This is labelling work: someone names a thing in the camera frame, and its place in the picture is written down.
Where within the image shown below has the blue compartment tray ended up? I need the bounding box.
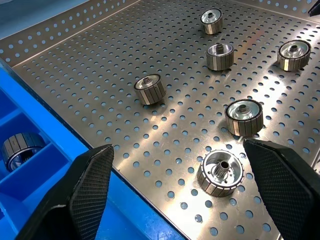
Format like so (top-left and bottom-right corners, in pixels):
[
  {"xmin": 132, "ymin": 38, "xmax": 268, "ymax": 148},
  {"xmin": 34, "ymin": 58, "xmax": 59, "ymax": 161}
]
[{"xmin": 0, "ymin": 58, "xmax": 186, "ymax": 240}]

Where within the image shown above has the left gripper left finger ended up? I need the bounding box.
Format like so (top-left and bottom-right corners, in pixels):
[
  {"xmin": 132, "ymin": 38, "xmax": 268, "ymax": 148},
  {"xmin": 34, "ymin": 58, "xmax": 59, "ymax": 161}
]
[{"xmin": 14, "ymin": 143, "xmax": 115, "ymax": 240}]

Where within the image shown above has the perforated metal tray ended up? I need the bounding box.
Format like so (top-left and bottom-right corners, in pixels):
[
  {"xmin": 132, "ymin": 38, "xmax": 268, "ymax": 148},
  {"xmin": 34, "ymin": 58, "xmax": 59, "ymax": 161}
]
[{"xmin": 0, "ymin": 0, "xmax": 320, "ymax": 240}]

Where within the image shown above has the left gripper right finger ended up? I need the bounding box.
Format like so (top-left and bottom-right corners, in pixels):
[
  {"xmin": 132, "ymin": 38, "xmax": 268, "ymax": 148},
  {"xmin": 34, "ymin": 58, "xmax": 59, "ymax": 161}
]
[{"xmin": 242, "ymin": 138, "xmax": 320, "ymax": 240}]

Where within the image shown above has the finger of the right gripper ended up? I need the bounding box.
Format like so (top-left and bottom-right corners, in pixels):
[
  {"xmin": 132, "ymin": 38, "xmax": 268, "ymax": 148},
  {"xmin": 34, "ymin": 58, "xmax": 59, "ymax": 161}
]
[{"xmin": 308, "ymin": 0, "xmax": 320, "ymax": 18}]

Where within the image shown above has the metal motor rotor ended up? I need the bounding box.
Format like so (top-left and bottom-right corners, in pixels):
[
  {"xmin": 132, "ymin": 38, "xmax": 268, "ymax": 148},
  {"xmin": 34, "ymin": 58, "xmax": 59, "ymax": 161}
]
[
  {"xmin": 205, "ymin": 42, "xmax": 235, "ymax": 71},
  {"xmin": 196, "ymin": 149, "xmax": 245, "ymax": 198},
  {"xmin": 199, "ymin": 8, "xmax": 224, "ymax": 35},
  {"xmin": 1, "ymin": 131, "xmax": 46, "ymax": 172},
  {"xmin": 133, "ymin": 73, "xmax": 167, "ymax": 106},
  {"xmin": 277, "ymin": 39, "xmax": 312, "ymax": 72},
  {"xmin": 224, "ymin": 99, "xmax": 264, "ymax": 138}
]

